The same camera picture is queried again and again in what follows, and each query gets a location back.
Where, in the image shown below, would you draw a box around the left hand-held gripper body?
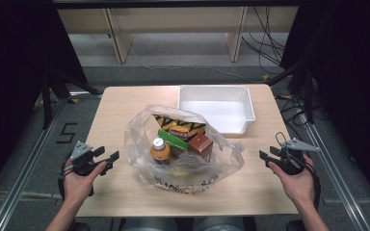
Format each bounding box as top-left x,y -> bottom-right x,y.
69,140 -> 108,177

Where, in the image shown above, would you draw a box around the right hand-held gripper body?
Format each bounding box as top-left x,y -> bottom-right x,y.
275,138 -> 321,176

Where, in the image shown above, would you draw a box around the clear plastic bag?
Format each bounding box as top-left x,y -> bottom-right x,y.
123,104 -> 246,195

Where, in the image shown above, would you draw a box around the orange juice bottle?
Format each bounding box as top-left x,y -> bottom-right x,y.
149,137 -> 172,166

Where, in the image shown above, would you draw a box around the green snack packet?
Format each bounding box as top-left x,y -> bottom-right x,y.
157,128 -> 190,152

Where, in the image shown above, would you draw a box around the brown carton box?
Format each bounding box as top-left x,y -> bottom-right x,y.
187,133 -> 214,162

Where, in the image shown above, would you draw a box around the white plastic bin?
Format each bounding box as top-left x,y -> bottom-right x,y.
176,84 -> 256,136

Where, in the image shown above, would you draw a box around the yellow black chip bag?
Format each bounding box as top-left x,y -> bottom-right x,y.
152,114 -> 207,143

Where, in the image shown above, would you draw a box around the person's left hand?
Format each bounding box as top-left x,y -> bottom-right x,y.
63,162 -> 108,206

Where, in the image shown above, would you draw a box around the person's right hand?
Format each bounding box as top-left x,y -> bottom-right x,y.
267,157 -> 316,210

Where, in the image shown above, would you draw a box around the black tripod stand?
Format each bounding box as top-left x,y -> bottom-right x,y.
40,68 -> 102,129
266,61 -> 316,124

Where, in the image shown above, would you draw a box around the person's left leg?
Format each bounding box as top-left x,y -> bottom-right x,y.
121,217 -> 179,231

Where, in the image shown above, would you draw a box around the person's leg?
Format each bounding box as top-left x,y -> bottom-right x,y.
192,217 -> 247,231
121,217 -> 179,231

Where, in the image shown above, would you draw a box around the person's right leg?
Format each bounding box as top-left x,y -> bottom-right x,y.
192,217 -> 247,231

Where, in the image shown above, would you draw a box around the dark curtain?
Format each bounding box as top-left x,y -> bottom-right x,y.
280,0 -> 370,203
0,0 -> 89,206

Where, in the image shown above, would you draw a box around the beige wooden desk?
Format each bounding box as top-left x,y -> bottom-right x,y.
57,6 -> 300,64

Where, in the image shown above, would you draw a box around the black floor cable coil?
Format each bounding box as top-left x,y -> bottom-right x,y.
278,94 -> 310,128

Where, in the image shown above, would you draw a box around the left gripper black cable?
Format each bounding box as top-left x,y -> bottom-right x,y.
57,153 -> 75,200

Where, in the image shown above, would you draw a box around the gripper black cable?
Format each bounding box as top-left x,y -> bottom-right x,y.
275,131 -> 322,210
57,153 -> 75,200

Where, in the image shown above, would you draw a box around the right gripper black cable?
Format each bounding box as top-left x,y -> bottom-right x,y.
275,131 -> 322,210

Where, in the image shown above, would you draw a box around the metal floor rail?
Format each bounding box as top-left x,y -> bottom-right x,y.
0,95 -> 66,231
297,105 -> 370,231

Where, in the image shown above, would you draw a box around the black hanging cables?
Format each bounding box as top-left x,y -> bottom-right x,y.
241,6 -> 287,76

